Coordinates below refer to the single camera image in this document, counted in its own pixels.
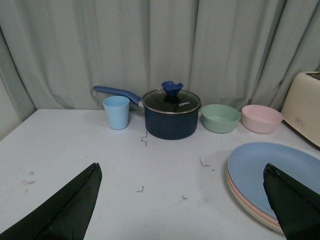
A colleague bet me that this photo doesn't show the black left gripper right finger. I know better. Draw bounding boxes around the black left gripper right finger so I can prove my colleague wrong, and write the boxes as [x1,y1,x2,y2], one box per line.
[263,163,320,240]

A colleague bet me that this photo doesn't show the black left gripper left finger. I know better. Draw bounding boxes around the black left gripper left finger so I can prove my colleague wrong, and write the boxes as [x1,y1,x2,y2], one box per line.
[0,163,102,240]

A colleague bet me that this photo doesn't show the pink plate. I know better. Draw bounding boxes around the pink plate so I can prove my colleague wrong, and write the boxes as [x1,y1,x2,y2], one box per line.
[226,171,281,225]

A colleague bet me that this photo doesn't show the blue plate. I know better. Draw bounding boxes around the blue plate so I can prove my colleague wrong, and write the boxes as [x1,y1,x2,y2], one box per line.
[227,142,320,223]

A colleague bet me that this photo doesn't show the beige plate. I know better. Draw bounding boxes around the beige plate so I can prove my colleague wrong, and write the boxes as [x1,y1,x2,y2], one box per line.
[226,176,285,235]

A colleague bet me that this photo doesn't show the pink bowl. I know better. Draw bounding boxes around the pink bowl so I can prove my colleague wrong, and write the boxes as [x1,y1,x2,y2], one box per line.
[242,104,284,134]

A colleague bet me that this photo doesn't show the cream toaster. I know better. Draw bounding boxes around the cream toaster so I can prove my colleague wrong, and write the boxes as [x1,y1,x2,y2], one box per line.
[281,71,320,147]

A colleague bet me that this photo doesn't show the light blue cup left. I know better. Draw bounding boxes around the light blue cup left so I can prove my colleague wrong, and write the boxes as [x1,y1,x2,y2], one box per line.
[103,96,130,130]

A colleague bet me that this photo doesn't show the green bowl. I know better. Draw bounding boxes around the green bowl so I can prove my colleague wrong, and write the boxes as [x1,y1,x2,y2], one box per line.
[201,104,241,134]

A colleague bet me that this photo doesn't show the dark blue saucepan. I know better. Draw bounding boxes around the dark blue saucepan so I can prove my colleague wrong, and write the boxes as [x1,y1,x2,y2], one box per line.
[93,85,202,140]

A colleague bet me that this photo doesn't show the glass pot lid blue knob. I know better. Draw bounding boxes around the glass pot lid blue knob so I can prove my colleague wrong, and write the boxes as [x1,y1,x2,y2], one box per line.
[142,81,202,115]

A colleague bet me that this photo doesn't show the grey curtain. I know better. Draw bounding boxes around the grey curtain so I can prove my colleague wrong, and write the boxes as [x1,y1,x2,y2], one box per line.
[0,0,320,137]

